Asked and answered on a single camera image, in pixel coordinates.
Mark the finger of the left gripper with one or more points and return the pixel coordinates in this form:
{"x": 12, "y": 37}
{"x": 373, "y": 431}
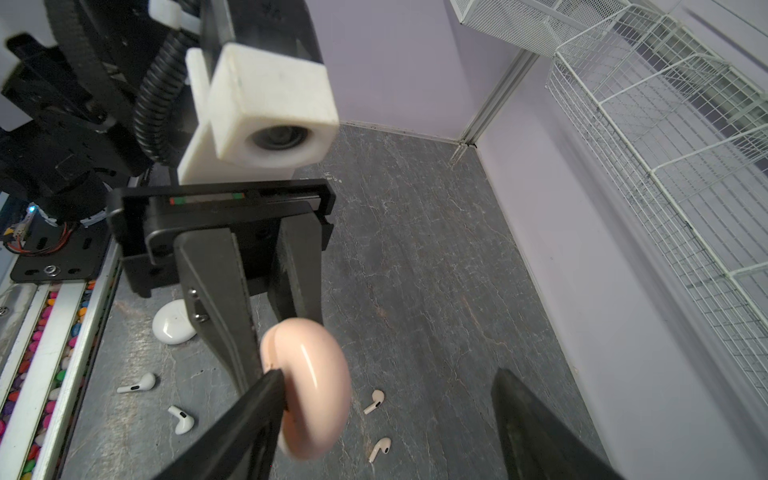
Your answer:
{"x": 218, "y": 302}
{"x": 294, "y": 286}

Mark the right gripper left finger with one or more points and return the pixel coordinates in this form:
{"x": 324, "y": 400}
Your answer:
{"x": 242, "y": 443}

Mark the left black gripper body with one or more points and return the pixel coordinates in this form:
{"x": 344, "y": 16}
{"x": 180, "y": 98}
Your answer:
{"x": 146, "y": 220}

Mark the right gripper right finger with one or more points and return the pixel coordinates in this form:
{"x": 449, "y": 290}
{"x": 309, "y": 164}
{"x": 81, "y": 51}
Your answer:
{"x": 535, "y": 444}

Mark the pink earbud charging case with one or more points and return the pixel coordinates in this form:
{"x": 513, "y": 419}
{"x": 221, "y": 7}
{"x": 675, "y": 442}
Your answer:
{"x": 317, "y": 386}

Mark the pink earbud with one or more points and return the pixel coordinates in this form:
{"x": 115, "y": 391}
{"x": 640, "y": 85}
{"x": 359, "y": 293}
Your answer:
{"x": 382, "y": 446}
{"x": 377, "y": 398}

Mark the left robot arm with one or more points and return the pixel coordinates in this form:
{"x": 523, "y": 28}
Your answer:
{"x": 183, "y": 124}

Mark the white earbud charging case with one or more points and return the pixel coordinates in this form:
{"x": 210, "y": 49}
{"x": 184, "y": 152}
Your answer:
{"x": 171, "y": 325}

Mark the white earbud lower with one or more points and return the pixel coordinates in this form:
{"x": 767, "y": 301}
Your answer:
{"x": 185, "y": 422}

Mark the white earbud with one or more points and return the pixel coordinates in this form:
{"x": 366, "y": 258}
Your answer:
{"x": 185, "y": 422}
{"x": 146, "y": 383}

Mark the white earbud upper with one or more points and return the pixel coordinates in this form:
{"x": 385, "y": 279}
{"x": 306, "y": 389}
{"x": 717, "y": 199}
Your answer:
{"x": 146, "y": 383}

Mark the white mesh box basket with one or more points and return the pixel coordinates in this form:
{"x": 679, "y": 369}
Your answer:
{"x": 537, "y": 26}

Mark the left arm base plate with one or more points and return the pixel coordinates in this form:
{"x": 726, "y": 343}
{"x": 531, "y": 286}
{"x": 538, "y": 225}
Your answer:
{"x": 48, "y": 256}

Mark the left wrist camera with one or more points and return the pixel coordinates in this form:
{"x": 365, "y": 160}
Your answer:
{"x": 261, "y": 116}

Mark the white wire shelf basket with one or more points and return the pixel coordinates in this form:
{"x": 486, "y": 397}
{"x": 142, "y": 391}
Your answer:
{"x": 683, "y": 137}

